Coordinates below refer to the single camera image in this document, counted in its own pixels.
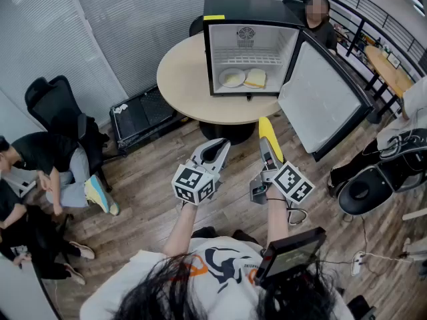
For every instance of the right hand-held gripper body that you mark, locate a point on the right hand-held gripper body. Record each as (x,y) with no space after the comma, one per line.
(292,183)

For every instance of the pale yellow food slice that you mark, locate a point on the pale yellow food slice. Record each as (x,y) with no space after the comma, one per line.
(232,78)

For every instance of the small framed picture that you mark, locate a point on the small framed picture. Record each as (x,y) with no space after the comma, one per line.
(393,60)

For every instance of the white power strip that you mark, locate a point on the white power strip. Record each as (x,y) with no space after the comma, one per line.
(357,263)

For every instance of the sliced bread sandwich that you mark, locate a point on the sliced bread sandwich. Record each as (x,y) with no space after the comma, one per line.
(256,77)

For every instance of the person's white printed shirt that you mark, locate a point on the person's white printed shirt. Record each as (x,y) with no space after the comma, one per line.
(233,292)

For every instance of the person's black trousers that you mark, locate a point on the person's black trousers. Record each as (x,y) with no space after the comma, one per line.
(208,232)

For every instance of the black metal railing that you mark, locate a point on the black metal railing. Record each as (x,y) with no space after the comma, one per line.
(355,38)

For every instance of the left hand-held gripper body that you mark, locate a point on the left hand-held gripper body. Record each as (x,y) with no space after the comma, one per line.
(193,185)

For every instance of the round beige table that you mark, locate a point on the round beige table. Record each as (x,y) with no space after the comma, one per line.
(183,78)

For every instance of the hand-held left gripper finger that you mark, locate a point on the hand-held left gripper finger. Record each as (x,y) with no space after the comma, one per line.
(221,163)
(200,150)

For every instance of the black mini fridge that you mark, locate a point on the black mini fridge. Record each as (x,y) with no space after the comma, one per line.
(253,10)

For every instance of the white crumpled paper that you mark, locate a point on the white crumpled paper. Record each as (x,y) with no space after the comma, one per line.
(120,108)

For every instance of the black wrist band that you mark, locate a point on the black wrist band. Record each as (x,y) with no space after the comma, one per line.
(277,199)

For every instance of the black screen device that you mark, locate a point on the black screen device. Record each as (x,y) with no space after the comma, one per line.
(290,255)

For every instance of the round wooden table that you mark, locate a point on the round wooden table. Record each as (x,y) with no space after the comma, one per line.
(390,75)

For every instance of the black flat case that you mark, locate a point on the black flat case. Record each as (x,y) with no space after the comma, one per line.
(133,118)

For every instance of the person's left forearm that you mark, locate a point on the person's left forearm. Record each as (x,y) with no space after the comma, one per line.
(180,228)

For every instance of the white plate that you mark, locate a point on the white plate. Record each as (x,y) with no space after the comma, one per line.
(223,74)

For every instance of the black mesh office chair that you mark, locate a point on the black mesh office chair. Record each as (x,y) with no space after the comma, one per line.
(50,102)

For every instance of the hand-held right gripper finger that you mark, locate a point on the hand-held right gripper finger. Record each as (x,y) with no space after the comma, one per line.
(268,155)

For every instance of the person's right forearm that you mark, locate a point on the person's right forearm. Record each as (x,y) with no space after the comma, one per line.
(277,218)

